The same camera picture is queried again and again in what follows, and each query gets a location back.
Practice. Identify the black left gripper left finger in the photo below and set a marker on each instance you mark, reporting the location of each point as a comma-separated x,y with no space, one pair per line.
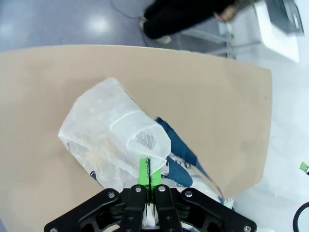
130,207

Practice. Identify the white side table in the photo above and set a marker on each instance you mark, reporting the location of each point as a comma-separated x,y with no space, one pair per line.
277,43

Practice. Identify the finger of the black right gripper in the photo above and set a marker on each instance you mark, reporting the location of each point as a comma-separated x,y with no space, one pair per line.
304,168

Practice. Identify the person's left hand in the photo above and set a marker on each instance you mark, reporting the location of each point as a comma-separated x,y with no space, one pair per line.
225,13

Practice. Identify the person in black shirt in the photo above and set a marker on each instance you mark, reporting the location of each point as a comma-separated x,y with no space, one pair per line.
181,14

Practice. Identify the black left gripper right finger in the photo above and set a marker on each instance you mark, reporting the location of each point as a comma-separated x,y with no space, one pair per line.
169,207

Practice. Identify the dark grey plastic basket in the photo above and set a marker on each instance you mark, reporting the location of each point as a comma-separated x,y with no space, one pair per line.
282,14

